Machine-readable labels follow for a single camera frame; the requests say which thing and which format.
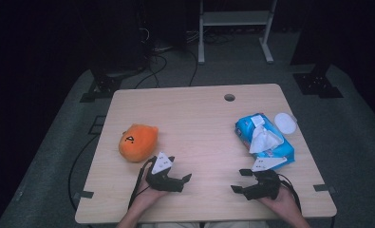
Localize white oval plastic lid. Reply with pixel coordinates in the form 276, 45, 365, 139
273, 112, 298, 135

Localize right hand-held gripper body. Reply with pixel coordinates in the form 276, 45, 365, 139
242, 156, 289, 201

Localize hand-held gripper black cable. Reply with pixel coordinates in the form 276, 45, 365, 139
276, 172, 303, 214
127, 156, 159, 210

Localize left hand-held gripper black cable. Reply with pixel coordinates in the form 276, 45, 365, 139
127, 156, 159, 210

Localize blue wet wipes pack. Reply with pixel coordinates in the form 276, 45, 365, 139
234, 112, 295, 171

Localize white metal desk frame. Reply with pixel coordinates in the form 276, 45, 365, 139
197, 0, 278, 66

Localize white wet wipe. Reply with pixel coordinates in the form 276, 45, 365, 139
249, 124, 285, 155

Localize black table edge bracket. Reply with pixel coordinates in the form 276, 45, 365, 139
72, 189, 95, 201
312, 183, 337, 195

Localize orange plush toy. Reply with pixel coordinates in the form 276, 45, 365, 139
118, 123, 159, 163

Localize person's light trousers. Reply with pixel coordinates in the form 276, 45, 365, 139
140, 220, 271, 228

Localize right hand-held gripper black cable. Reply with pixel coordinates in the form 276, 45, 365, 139
276, 172, 303, 214

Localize dark equipment rack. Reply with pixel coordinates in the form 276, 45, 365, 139
88, 0, 153, 77

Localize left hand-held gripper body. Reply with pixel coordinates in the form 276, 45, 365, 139
144, 151, 185, 194

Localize black stand base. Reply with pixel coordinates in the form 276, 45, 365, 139
79, 73, 123, 104
291, 61, 345, 100

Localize black floor cable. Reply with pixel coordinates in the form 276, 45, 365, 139
133, 52, 169, 90
187, 48, 199, 87
67, 133, 100, 213

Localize person's right hand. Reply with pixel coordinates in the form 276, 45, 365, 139
257, 184, 301, 219

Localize person's left hand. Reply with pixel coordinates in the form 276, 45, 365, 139
134, 165, 170, 207

